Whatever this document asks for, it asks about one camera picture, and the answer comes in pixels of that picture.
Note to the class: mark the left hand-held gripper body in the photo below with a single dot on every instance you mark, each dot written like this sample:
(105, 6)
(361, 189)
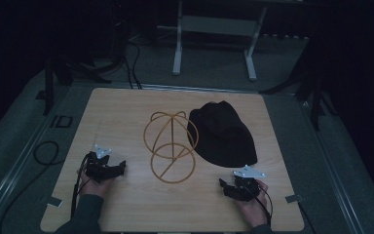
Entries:
(98, 168)

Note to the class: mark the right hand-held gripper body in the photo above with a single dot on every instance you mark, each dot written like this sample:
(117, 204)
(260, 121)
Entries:
(247, 186)

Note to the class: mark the person's left hand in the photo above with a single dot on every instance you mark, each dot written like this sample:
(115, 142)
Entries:
(93, 187)

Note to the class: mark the person's right hand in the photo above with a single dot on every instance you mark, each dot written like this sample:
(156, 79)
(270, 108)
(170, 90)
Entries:
(254, 209)

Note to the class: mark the black brimmed hat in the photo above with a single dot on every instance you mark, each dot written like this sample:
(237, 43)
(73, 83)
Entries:
(222, 135)

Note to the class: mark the grey tape piece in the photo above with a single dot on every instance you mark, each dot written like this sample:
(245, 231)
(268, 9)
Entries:
(294, 198)
(54, 201)

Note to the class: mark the black tripod stand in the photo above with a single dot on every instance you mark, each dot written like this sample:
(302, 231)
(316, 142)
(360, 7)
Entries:
(315, 94)
(55, 78)

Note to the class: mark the white metal frame stand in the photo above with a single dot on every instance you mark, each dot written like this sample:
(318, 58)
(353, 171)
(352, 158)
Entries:
(217, 29)

